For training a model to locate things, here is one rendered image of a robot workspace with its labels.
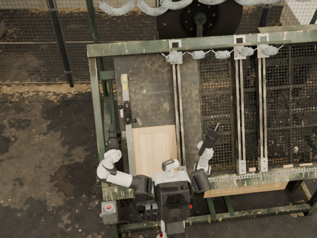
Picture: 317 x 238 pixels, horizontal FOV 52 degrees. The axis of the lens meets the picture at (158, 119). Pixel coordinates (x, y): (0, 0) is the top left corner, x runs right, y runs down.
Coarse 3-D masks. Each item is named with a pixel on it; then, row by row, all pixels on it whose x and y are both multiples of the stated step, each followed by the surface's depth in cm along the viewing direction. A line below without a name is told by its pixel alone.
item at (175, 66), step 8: (176, 40) 258; (176, 64) 266; (176, 72) 269; (176, 80) 270; (176, 88) 268; (176, 96) 268; (176, 104) 269; (176, 112) 270; (176, 120) 271; (176, 128) 272; (176, 136) 276; (176, 144) 280; (184, 152) 276; (184, 160) 277; (184, 168) 278
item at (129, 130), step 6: (126, 78) 265; (126, 90) 266; (126, 96) 267; (126, 126) 271; (126, 132) 271; (132, 138) 273; (132, 144) 273; (132, 150) 274; (132, 156) 275; (132, 162) 276; (132, 168) 276; (132, 174) 277
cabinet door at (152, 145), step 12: (132, 132) 274; (144, 132) 275; (156, 132) 276; (168, 132) 277; (144, 144) 277; (156, 144) 278; (168, 144) 279; (144, 156) 278; (156, 156) 279; (168, 156) 281; (144, 168) 280; (156, 168) 281
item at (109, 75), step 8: (224, 64) 279; (232, 64) 280; (296, 64) 285; (304, 64) 286; (104, 72) 270; (112, 72) 271; (200, 72) 278; (112, 88) 274; (112, 96) 275; (112, 104) 276; (112, 112) 277; (112, 120) 278; (224, 136) 288; (256, 136) 291; (272, 136) 293; (120, 144) 282
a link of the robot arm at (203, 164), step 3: (201, 159) 251; (198, 162) 261; (201, 162) 254; (204, 162) 253; (207, 162) 254; (198, 165) 259; (201, 165) 257; (204, 165) 256; (207, 165) 259; (195, 168) 259; (198, 168) 258; (204, 168) 258; (207, 168) 258
